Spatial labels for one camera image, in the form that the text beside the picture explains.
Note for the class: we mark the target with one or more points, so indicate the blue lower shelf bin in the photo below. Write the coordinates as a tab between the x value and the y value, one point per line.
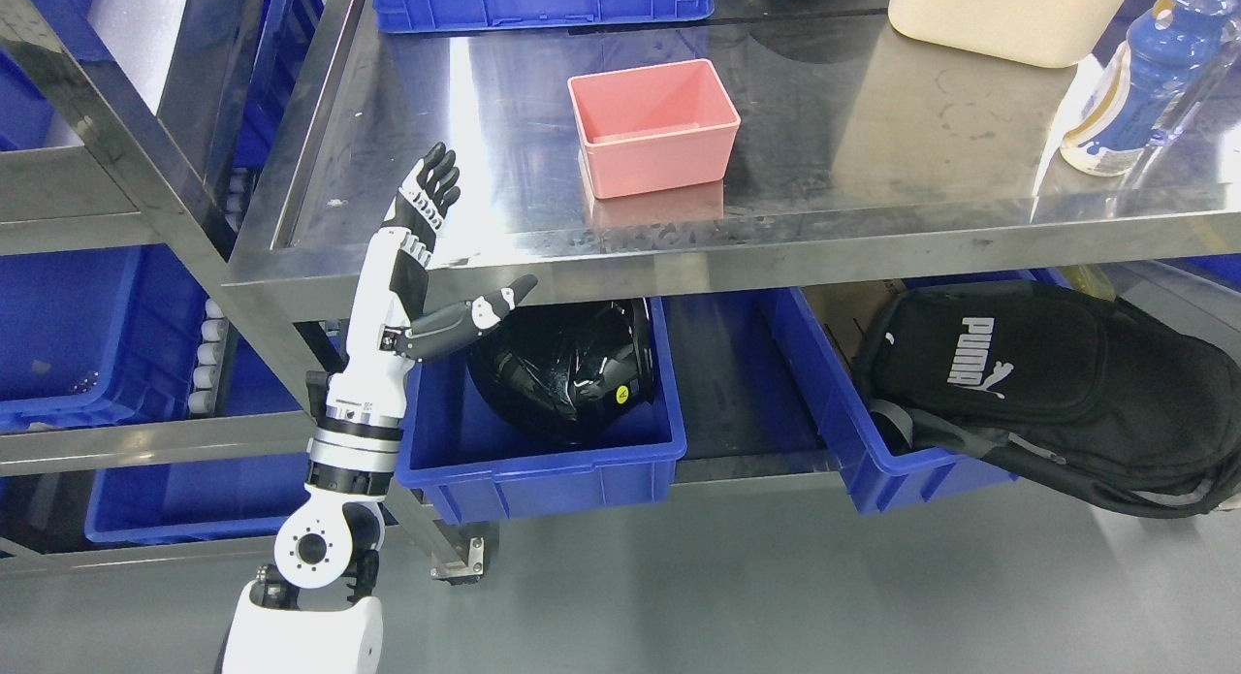
217	499

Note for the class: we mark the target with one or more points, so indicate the blue shelf bin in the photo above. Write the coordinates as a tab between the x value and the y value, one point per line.
217	499
98	337

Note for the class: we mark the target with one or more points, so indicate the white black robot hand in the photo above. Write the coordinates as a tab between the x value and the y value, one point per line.
390	330

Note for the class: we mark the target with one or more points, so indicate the pink plastic storage box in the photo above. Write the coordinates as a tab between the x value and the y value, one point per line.
655	128

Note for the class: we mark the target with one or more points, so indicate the blue bin with helmet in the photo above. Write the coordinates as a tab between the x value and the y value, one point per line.
472	466

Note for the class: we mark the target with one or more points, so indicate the black glossy helmet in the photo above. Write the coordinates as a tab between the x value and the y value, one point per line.
567	373

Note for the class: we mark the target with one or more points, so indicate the steel shelf rack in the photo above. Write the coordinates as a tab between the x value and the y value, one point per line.
146	101

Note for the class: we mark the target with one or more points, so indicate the black Puma bag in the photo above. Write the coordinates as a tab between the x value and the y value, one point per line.
1093	398

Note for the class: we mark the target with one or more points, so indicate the blue drink bottle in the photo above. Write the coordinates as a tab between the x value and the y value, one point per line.
1165	51

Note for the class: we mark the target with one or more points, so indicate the blue middle shelf bin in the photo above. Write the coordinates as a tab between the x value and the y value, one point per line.
98	337

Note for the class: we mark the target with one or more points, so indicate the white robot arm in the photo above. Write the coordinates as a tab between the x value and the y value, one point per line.
312	609

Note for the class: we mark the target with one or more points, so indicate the blue bin under bag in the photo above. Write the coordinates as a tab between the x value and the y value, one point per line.
876	479

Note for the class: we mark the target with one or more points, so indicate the cream plastic container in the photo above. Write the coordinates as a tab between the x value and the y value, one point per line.
1044	33

